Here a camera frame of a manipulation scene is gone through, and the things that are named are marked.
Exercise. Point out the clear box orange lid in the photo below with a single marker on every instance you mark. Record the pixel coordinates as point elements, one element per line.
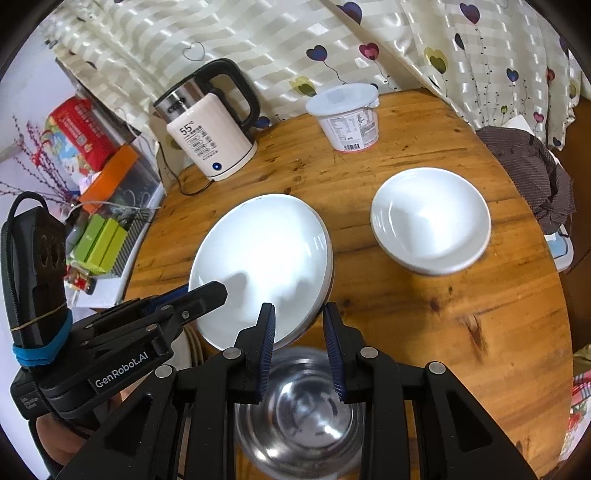
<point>124,180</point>

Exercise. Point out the white plastic tub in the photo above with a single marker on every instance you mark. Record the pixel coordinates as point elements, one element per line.
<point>348,122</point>

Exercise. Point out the purple bud branches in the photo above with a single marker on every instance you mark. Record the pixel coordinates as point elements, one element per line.
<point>32,161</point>

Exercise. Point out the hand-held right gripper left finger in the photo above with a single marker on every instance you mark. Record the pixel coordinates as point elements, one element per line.
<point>267,355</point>

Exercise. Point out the lime green box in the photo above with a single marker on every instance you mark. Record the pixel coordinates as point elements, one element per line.
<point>99,242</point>

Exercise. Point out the white plastic stool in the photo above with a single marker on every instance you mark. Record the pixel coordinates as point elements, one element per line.
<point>561,251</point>

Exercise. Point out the stainless steel bowl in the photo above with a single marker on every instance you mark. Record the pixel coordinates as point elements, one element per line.
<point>300,415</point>

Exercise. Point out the cartoon print snack bag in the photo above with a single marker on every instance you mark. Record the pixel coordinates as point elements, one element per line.
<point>69,152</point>

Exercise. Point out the brown striped cloth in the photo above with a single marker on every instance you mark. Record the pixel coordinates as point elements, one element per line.
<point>531,175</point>

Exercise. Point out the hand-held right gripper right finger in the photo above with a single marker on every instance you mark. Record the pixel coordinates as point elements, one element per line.
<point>333,353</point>

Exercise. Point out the person's left forearm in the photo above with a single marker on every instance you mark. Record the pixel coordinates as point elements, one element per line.
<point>64,443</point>

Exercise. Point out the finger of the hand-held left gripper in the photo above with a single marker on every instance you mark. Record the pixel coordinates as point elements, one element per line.
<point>166,302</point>
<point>203,297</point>

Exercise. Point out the chevron pattern box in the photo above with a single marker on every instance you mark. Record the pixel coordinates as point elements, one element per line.
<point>134,235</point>

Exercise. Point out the cream electric kettle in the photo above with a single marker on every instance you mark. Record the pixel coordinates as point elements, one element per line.
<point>210,138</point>

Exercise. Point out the heart print curtain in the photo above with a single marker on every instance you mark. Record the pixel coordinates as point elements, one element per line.
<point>323,41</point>

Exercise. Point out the red snack bag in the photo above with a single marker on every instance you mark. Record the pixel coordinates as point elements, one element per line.
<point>87,127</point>

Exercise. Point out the pink patterned cloth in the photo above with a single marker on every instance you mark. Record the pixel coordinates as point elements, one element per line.
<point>582,397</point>

